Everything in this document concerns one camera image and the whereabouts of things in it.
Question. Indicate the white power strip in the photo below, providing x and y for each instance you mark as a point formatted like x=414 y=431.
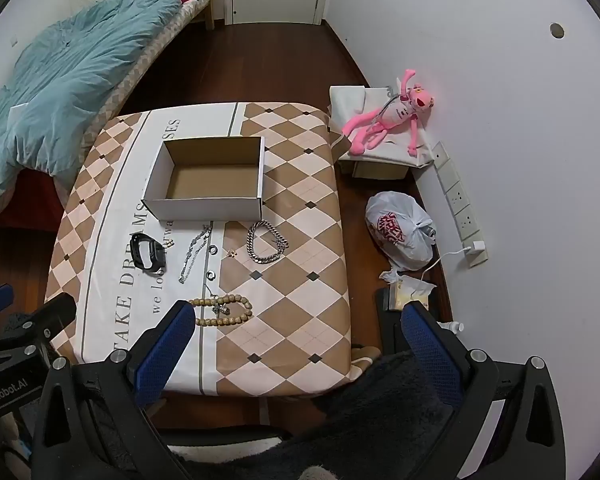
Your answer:
x=455 y=190

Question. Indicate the dark fleece clothing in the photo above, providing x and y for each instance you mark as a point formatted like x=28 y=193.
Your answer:
x=360 y=410

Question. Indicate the white cardboard box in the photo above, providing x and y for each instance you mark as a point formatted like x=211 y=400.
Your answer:
x=205 y=182

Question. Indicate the checkered tablecloth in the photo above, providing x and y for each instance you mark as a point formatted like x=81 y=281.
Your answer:
x=290 y=270

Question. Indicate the black wristband watch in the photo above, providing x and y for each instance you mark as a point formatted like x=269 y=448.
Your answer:
x=145 y=255

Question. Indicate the small white bottle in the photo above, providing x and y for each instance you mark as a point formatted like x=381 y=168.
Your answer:
x=452 y=326

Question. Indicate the wooden bed frame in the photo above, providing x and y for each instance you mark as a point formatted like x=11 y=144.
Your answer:
x=207 y=12

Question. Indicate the teal blanket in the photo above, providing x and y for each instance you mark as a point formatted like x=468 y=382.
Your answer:
x=70 y=75

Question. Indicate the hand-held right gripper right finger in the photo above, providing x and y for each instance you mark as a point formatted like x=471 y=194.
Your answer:
x=430 y=355

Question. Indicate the pink plush toy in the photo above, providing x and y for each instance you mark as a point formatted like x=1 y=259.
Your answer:
x=395 y=112

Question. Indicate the red bed base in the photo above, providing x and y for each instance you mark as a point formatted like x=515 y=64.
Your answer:
x=35 y=195

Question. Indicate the white plastic bag red print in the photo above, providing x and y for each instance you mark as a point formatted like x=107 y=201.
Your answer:
x=397 y=230

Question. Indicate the white charger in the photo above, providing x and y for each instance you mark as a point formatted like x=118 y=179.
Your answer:
x=476 y=246

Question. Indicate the round wall cap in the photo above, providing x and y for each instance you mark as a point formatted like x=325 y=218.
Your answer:
x=557 y=30

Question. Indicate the clear plastic packet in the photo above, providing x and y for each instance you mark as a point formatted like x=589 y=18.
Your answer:
x=410 y=292

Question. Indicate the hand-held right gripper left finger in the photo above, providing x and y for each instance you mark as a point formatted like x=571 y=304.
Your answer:
x=165 y=350

